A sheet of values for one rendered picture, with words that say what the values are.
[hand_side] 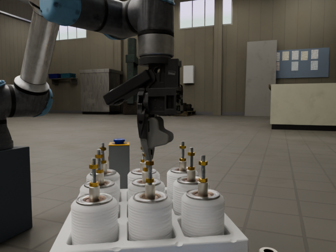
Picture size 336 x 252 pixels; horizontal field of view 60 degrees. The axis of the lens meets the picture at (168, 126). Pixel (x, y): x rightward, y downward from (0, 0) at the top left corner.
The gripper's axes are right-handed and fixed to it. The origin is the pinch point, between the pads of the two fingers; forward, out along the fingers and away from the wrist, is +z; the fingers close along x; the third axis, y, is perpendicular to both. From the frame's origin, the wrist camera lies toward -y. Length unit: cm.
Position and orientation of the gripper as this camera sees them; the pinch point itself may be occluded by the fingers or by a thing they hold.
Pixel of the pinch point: (147, 153)
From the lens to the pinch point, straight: 63.2
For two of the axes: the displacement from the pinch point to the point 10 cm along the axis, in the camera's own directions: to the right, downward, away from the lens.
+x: 2.5, -0.8, 9.7
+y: 9.7, 0.2, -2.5
